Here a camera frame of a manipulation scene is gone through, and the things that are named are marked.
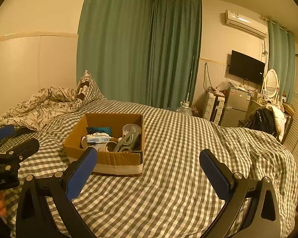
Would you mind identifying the blue tissue pack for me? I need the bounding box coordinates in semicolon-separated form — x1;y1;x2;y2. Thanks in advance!
86;133;111;143

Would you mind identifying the white mug with cloth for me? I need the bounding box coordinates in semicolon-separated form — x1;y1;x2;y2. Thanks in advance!
81;136;118;152

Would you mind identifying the clear plastic jar with barcode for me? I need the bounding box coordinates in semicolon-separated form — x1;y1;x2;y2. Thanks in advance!
123;124;142;145

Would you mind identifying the floral white quilt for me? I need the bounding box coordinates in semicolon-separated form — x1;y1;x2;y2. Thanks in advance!
0;86;88;132

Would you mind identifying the checkered pillow with brown pattern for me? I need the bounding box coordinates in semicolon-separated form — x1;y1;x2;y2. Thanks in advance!
77;70;105;106

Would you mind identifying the chair with black and white clothes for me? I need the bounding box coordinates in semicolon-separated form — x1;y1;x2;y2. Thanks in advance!
238;105;293;144

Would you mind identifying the brown cardboard box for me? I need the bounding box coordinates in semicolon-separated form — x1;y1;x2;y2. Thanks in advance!
63;113;145;176

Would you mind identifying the grey mini fridge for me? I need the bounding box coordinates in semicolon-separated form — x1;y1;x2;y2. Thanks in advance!
220;87;249;127

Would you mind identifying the white suitcase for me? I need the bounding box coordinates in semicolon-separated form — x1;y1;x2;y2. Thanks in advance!
202;91;225;125

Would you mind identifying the clear water jug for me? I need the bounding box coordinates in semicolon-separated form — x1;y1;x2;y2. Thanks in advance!
175;101;193;116

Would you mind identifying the white oval vanity mirror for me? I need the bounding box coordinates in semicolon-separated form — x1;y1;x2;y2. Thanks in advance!
262;69;280;99

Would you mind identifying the green window curtain right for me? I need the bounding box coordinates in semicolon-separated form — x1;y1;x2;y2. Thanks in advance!
268;20;296;103

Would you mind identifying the white air conditioner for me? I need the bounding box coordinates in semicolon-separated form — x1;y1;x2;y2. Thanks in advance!
225;10;268;39

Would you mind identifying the black wall television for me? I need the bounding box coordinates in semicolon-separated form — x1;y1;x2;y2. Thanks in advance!
229;50;265;85

